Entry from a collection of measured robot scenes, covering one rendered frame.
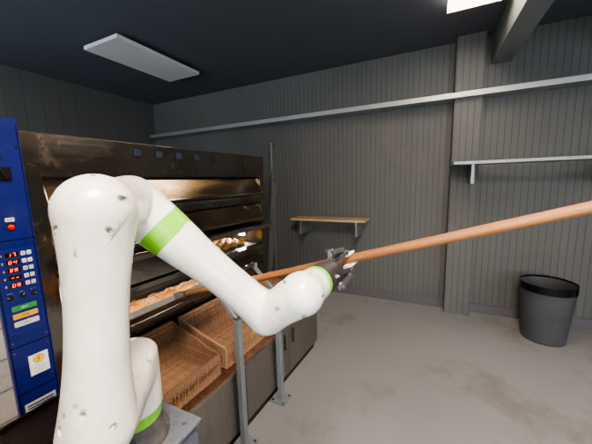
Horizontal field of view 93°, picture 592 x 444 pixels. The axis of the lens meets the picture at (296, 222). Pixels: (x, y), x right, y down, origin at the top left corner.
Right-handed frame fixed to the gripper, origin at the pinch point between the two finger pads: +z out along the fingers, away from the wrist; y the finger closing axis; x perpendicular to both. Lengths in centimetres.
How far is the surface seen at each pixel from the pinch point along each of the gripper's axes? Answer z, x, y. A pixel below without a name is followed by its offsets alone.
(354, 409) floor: 106, -78, 138
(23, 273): -45, -141, -32
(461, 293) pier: 325, 3, 132
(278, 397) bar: 85, -134, 118
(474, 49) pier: 324, 94, -157
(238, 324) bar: 37, -103, 34
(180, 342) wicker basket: 28, -155, 39
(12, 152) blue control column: -42, -124, -85
